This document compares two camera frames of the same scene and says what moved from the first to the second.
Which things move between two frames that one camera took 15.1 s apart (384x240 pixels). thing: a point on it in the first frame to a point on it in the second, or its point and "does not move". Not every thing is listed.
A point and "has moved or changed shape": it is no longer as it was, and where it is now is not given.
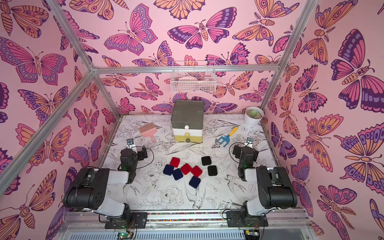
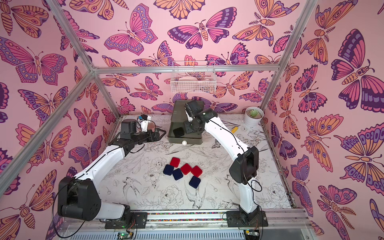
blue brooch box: x=177 y=174 does not move
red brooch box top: x=175 y=162 does not move
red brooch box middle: x=186 y=168 does not move
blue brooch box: x=168 y=169 does not move
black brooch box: x=206 y=160 to x=178 y=132
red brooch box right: x=196 y=171 does not move
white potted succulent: x=253 y=115 does not move
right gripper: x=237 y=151 to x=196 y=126
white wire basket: x=193 y=77 does not move
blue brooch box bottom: x=194 y=182 does not move
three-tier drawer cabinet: x=187 y=120 has moved or changed shape
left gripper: x=140 y=154 to x=156 y=134
